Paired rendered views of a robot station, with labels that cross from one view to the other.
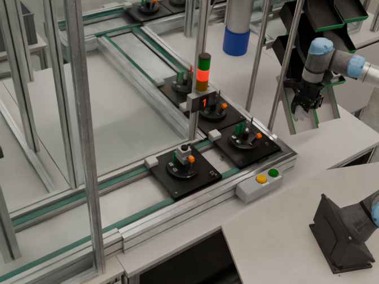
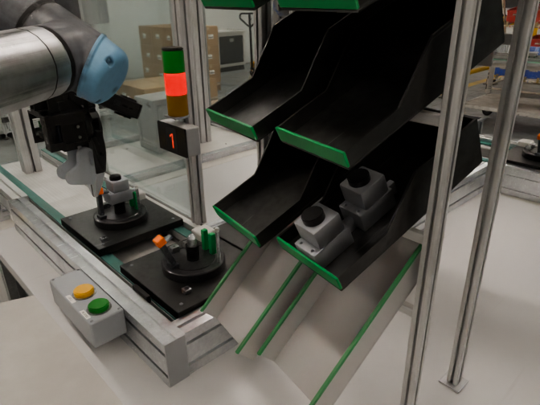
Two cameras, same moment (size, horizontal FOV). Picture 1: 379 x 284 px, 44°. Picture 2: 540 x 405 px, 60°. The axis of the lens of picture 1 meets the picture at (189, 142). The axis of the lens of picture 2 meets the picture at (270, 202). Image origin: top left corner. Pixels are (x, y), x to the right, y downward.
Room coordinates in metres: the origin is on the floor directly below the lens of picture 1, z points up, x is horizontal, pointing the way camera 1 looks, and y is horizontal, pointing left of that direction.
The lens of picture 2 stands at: (1.69, -1.15, 1.53)
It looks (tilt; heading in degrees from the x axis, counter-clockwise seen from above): 24 degrees down; 85
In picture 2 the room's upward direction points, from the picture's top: 1 degrees counter-clockwise
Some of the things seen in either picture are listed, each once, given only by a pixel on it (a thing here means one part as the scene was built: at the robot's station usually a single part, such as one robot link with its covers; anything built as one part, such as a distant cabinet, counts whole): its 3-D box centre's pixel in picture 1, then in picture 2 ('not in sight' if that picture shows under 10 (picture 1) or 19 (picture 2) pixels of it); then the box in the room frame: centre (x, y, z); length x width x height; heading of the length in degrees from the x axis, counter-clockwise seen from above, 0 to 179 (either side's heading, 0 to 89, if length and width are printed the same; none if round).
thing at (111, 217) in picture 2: (183, 167); (120, 214); (1.39, 0.02, 0.98); 0.14 x 0.14 x 0.02
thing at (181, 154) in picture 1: (183, 151); (120, 186); (1.40, 0.02, 1.06); 0.08 x 0.04 x 0.07; 38
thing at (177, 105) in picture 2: (202, 83); (177, 104); (1.57, -0.03, 1.28); 0.05 x 0.05 x 0.05
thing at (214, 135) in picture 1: (245, 134); (192, 248); (1.60, -0.25, 1.01); 0.24 x 0.24 x 0.13; 38
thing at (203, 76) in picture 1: (203, 72); (175, 83); (1.57, -0.03, 1.33); 0.05 x 0.05 x 0.05
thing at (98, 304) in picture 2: (273, 173); (99, 307); (1.42, -0.37, 0.96); 0.04 x 0.04 x 0.02
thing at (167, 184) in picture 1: (183, 169); (121, 221); (1.39, 0.02, 0.96); 0.24 x 0.24 x 0.02; 38
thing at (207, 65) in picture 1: (204, 62); (173, 61); (1.57, -0.03, 1.38); 0.05 x 0.05 x 0.05
